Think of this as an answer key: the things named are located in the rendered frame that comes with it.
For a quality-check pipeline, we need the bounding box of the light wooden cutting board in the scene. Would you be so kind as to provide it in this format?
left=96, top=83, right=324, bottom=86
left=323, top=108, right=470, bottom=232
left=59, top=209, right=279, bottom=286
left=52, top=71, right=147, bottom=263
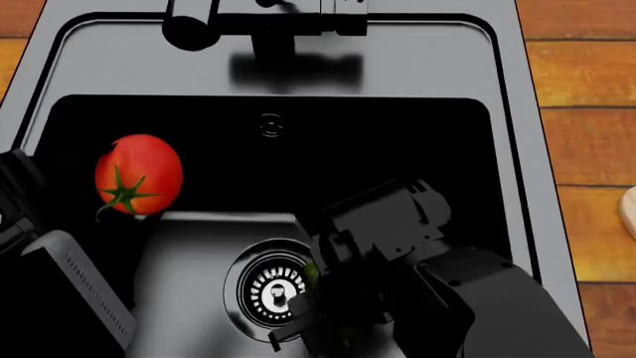
left=617, top=185, right=636, bottom=241

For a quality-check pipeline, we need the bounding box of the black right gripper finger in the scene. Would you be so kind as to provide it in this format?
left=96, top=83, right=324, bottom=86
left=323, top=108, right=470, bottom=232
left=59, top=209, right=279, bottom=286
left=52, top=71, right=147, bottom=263
left=293, top=212, right=349, bottom=279
left=266, top=289, right=330, bottom=354

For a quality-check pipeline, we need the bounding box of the black metal kitchen sink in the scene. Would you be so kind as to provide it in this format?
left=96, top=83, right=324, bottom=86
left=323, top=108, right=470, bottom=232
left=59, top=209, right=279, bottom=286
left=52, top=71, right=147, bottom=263
left=0, top=0, right=597, bottom=358

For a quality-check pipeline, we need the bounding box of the black sink faucet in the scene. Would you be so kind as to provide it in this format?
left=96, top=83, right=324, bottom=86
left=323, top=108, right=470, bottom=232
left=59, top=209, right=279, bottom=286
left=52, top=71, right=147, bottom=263
left=161, top=0, right=370, bottom=58

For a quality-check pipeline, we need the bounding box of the green vegetable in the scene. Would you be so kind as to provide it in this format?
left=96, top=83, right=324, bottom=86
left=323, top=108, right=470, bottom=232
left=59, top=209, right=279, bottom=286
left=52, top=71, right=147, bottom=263
left=301, top=260, right=358, bottom=346

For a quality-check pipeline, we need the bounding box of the chrome sink drain strainer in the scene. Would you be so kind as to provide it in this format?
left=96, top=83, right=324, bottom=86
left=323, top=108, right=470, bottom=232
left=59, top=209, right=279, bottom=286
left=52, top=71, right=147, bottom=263
left=223, top=238, right=322, bottom=343

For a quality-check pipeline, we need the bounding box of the red tomato with green stem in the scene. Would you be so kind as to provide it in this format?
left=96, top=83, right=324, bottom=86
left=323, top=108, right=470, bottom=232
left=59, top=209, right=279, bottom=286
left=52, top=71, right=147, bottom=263
left=93, top=132, right=185, bottom=224

